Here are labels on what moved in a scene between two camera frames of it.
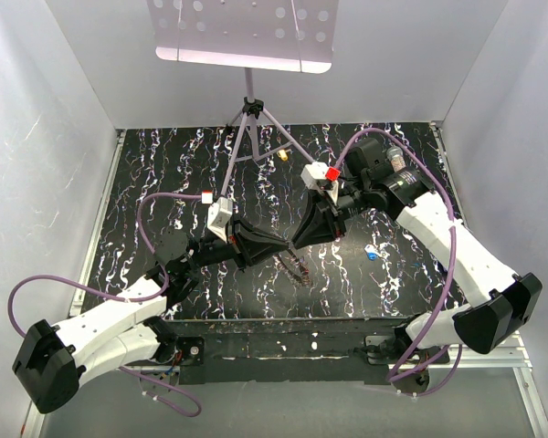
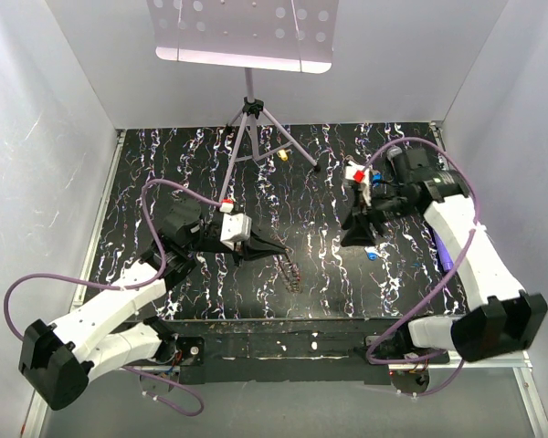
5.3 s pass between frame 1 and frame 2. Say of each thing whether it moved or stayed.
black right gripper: moved
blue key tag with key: stayed
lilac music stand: stayed
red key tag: moved
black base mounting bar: stayed
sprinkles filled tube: stayed
